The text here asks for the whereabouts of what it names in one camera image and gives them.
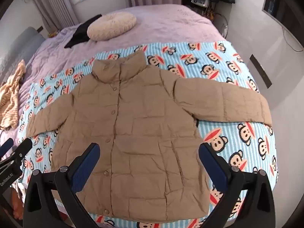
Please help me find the black wall bar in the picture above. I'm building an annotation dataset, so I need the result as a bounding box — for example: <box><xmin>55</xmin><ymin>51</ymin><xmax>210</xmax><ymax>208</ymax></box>
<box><xmin>249</xmin><ymin>54</ymin><xmax>272</xmax><ymax>88</ymax></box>

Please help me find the black cloth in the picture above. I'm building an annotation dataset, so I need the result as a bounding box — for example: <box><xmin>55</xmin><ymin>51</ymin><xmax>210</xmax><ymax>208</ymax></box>
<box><xmin>64</xmin><ymin>14</ymin><xmax>102</xmax><ymax>49</ymax></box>

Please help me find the tan puffer jacket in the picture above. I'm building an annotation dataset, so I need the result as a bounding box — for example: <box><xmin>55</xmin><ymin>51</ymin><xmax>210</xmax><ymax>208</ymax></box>
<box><xmin>26</xmin><ymin>54</ymin><xmax>273</xmax><ymax>224</ymax></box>

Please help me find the purple bedspread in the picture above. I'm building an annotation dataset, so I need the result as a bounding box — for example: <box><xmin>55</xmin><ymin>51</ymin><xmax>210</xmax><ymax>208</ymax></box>
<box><xmin>0</xmin><ymin>3</ymin><xmax>228</xmax><ymax>138</ymax></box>

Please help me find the round cream cushion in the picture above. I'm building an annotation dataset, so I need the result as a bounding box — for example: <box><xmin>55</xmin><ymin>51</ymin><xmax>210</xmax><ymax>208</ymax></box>
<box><xmin>87</xmin><ymin>12</ymin><xmax>137</xmax><ymax>41</ymax></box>

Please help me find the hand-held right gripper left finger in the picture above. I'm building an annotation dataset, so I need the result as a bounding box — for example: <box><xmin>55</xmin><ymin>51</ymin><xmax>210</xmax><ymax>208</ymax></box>
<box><xmin>22</xmin><ymin>142</ymin><xmax>100</xmax><ymax>228</ymax></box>

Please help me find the person's left hand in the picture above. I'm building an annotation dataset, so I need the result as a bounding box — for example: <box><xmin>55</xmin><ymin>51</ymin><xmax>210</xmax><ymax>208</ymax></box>
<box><xmin>10</xmin><ymin>190</ymin><xmax>25</xmax><ymax>219</ymax></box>

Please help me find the cream striped garment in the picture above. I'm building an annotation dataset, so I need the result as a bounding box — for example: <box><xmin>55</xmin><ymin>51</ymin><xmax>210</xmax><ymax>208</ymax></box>
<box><xmin>0</xmin><ymin>59</ymin><xmax>26</xmax><ymax>130</ymax></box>

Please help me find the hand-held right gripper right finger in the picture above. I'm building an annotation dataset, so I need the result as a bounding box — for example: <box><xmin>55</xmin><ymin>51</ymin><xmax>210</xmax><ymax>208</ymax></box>
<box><xmin>199</xmin><ymin>143</ymin><xmax>277</xmax><ymax>228</ymax></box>

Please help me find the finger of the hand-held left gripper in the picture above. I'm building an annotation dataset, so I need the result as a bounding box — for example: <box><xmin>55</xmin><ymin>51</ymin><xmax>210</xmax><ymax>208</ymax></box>
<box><xmin>0</xmin><ymin>138</ymin><xmax>14</xmax><ymax>158</ymax></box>
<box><xmin>0</xmin><ymin>137</ymin><xmax>34</xmax><ymax>171</ymax></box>

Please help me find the wall screen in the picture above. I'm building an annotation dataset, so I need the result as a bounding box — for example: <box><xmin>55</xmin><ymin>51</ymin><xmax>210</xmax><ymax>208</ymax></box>
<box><xmin>262</xmin><ymin>0</ymin><xmax>285</xmax><ymax>21</ymax></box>

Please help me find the monkey print striped blanket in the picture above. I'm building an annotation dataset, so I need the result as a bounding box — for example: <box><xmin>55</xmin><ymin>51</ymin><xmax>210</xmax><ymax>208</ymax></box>
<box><xmin>18</xmin><ymin>39</ymin><xmax>278</xmax><ymax>228</ymax></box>

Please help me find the grey padded headboard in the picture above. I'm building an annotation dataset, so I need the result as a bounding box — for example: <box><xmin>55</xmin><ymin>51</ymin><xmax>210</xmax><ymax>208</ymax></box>
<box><xmin>5</xmin><ymin>27</ymin><xmax>45</xmax><ymax>63</ymax></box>

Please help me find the black cable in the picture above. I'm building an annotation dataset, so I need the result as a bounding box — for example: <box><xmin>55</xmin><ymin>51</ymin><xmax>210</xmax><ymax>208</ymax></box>
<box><xmin>282</xmin><ymin>26</ymin><xmax>302</xmax><ymax>52</ymax></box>

